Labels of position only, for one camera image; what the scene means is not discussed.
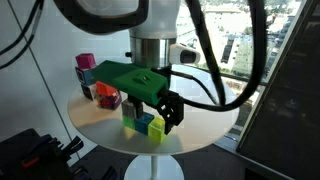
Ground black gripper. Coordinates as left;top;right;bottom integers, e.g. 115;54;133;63
127;66;185;136

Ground yellow translucent block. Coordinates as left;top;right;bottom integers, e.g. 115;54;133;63
147;116;167;144

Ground blue block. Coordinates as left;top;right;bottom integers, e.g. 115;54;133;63
133;112;156;136

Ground green block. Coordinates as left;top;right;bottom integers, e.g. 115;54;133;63
121;114;137;131

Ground orange block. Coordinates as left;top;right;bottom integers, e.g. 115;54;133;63
95;80;120;99

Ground magenta block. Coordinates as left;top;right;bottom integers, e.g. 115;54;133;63
75;52;97;71

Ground purple red patterned cube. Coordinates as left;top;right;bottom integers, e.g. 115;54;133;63
96;90;123;111

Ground dark blue patterned cube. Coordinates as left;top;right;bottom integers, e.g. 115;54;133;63
74;66;98;87

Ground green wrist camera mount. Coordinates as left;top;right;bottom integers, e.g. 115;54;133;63
91;59;170;108

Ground thin black camera cable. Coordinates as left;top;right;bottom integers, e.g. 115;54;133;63
171;69;220;105

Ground white round table pedestal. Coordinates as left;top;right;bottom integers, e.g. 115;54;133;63
123;154;185;180

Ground thick black cable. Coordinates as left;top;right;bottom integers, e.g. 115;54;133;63
181;0;270;113

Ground black window frame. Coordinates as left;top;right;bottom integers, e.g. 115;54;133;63
213;0;316;154

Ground thin black wall cables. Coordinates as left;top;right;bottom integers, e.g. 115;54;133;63
0;0;45;71

